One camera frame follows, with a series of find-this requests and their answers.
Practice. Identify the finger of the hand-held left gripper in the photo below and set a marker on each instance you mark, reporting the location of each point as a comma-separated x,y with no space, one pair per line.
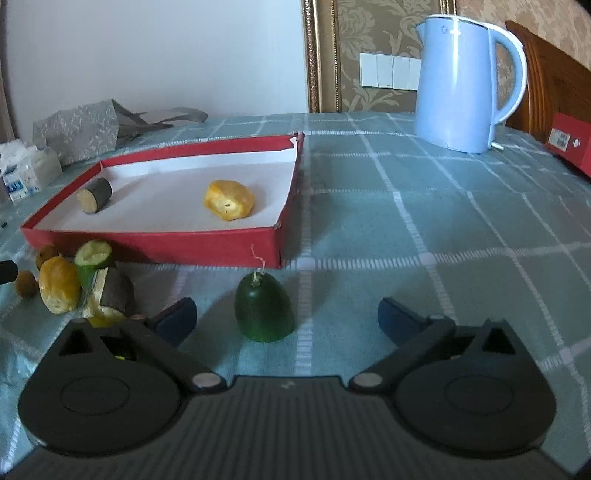
7,272

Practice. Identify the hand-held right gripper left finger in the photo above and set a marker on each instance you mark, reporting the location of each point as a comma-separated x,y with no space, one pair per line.
178,319

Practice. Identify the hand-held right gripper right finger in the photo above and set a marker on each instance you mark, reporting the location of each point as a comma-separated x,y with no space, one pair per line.
392,319

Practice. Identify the brown longan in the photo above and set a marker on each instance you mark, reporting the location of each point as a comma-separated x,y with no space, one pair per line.
46,254
26,284

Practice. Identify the yellow fruit chunk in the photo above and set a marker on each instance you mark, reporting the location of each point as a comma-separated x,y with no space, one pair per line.
57,286

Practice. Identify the red cardboard box tray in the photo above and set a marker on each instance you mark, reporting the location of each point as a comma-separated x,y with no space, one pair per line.
152,242

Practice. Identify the green fruit half with stem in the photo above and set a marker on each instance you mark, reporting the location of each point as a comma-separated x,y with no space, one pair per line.
263,309

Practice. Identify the dark-skinned yellow-fleshed fruit piece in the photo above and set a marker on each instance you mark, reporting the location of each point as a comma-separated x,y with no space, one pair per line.
117,293

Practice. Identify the green cut cucumber end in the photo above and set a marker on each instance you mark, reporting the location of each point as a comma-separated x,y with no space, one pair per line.
94,257

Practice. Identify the tissue pack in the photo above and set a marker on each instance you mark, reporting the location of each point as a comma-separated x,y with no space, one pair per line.
27,170

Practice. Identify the dark-skinned cut fruit piece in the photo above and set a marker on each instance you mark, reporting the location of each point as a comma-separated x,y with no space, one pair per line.
94,194

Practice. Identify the yellow peeled fruit piece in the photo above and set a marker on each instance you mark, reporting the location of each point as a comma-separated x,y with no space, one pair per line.
228,199

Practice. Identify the grey patterned paper bag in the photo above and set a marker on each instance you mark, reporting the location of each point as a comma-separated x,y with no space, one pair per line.
78,129

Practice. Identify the patterned curtain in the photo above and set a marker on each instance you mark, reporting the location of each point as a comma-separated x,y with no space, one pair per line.
3,106

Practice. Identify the light blue electric kettle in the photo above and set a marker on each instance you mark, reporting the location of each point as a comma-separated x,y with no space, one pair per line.
452,83

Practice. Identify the red box with label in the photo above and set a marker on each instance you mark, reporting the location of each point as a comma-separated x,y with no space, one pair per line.
577,152

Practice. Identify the wooden chair back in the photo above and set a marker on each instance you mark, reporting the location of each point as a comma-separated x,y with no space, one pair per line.
554,83

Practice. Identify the white wall switch panel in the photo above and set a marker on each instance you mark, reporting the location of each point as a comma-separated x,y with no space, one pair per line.
388,70

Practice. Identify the gold wall moulding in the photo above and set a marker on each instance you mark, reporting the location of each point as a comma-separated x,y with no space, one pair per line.
318,55
449,5

